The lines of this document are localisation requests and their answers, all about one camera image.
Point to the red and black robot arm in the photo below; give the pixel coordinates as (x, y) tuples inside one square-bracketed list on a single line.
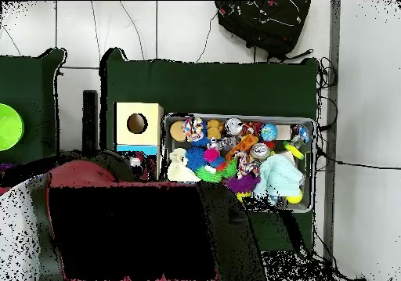
[(125, 231)]

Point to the silver mesh bin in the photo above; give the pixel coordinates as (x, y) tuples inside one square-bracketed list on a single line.
[(180, 144)]

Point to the wooden box with three holes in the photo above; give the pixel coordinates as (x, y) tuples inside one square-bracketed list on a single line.
[(150, 130)]

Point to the blue spiky ball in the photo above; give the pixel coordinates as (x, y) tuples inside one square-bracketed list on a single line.
[(195, 159)]

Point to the pink spiky ball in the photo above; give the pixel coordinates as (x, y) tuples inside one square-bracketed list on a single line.
[(211, 155)]

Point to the orange plush toy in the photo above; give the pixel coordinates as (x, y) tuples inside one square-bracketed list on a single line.
[(215, 129)]

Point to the cream cloth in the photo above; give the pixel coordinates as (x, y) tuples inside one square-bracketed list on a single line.
[(178, 168)]

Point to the silver drink can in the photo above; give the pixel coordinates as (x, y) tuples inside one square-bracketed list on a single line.
[(259, 151), (233, 127)]

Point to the orange plastic crate toy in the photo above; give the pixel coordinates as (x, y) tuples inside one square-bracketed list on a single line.
[(242, 146)]

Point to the purple spiky ball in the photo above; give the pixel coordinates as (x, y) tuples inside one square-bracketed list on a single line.
[(241, 182)]

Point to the dark green cloth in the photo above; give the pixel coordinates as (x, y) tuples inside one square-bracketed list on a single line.
[(219, 87), (31, 83)]

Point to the blue globe ball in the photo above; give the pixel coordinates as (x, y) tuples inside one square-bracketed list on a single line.
[(268, 132)]

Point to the mint green cloth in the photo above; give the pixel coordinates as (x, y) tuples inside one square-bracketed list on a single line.
[(278, 171)]

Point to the black backpack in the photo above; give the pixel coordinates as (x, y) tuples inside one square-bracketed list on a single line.
[(266, 21)]

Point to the green plastic bowl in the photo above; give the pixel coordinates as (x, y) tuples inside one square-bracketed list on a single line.
[(9, 127)]

